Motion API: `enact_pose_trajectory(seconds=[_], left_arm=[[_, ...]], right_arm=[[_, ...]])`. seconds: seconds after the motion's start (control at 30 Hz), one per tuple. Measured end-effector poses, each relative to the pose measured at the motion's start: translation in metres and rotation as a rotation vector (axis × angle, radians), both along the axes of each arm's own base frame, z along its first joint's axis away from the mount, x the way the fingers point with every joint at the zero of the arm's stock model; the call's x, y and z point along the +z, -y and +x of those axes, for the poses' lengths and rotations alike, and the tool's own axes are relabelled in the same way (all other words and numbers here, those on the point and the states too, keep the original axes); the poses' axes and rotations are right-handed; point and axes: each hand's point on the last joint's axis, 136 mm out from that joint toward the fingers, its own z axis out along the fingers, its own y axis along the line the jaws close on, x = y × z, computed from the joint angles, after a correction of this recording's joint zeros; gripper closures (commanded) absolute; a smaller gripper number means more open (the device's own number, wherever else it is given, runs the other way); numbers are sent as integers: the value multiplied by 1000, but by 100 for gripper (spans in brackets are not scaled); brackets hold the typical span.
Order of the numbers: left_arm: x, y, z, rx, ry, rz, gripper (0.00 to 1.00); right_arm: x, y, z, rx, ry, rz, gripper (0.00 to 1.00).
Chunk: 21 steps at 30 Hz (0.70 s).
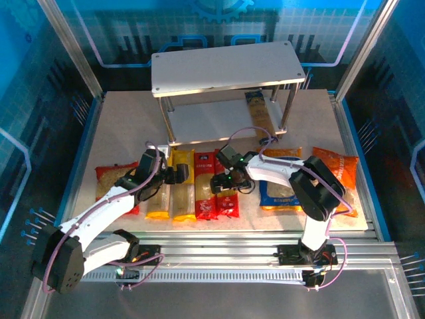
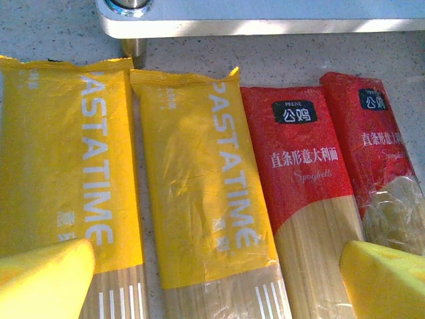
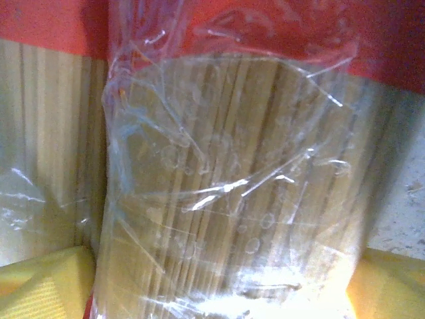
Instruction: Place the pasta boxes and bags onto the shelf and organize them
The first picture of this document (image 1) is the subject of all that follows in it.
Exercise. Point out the red spaghetti bag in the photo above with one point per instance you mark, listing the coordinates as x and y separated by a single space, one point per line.
205 196
228 204

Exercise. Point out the yellow spaghetti bag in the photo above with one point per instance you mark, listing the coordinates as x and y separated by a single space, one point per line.
159 206
183 202

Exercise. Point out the blue orange orecchiette bag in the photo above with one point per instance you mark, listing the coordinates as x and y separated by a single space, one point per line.
279 196

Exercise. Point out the red macaroni bag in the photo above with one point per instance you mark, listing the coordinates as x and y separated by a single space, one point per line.
106 179

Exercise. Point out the dark gold spaghetti bag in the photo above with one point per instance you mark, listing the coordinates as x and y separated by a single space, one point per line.
260 111

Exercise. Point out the orange pasta bag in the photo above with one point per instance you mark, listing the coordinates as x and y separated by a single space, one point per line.
338 166

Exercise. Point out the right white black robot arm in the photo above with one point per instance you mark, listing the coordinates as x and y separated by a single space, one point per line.
275 172

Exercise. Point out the two-tier white metal shelf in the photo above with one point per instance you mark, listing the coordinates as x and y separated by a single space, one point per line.
225 64

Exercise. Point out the small black connector box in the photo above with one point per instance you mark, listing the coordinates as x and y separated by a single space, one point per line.
312 278
127 274

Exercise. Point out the aluminium frame cross rail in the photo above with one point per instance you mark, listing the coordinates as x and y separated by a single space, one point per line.
216 249

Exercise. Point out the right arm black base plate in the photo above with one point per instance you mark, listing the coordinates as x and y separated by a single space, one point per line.
289 256

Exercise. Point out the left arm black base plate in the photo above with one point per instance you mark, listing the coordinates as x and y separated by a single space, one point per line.
151 254

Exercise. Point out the aluminium side rail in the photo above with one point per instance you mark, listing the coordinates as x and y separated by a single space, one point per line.
348 143

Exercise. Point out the left aluminium frame post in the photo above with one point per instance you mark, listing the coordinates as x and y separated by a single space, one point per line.
72 50

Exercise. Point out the aluminium frame post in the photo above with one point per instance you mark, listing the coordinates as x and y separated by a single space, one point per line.
365 50
72 50

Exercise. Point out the right aluminium frame post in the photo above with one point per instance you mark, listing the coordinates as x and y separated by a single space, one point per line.
365 50

